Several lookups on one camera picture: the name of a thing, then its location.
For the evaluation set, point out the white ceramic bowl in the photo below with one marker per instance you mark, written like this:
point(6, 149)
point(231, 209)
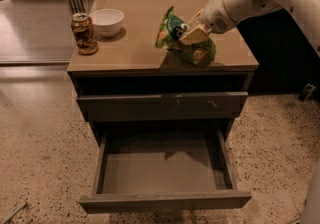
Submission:
point(107, 22)

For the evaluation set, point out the grey floor bracket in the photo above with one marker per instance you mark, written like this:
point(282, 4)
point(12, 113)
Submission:
point(307, 92)

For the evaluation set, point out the green rice chip bag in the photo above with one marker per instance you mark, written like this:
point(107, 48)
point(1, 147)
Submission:
point(171, 28)

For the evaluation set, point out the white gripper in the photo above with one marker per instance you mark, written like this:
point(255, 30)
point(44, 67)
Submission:
point(214, 14)

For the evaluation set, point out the grey drawer cabinet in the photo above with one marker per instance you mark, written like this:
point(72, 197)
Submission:
point(130, 64)

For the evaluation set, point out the metal rod on floor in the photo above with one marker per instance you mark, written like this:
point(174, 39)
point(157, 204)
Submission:
point(7, 219)

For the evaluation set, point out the open grey middle drawer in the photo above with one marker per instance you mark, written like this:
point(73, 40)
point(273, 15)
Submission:
point(168, 171)

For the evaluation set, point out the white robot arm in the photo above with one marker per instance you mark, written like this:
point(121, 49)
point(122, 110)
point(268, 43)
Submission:
point(283, 35)

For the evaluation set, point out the closed grey top drawer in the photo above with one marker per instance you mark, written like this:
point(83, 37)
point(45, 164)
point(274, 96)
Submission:
point(162, 106)

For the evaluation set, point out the brown soda can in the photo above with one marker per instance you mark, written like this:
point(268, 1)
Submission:
point(83, 32)

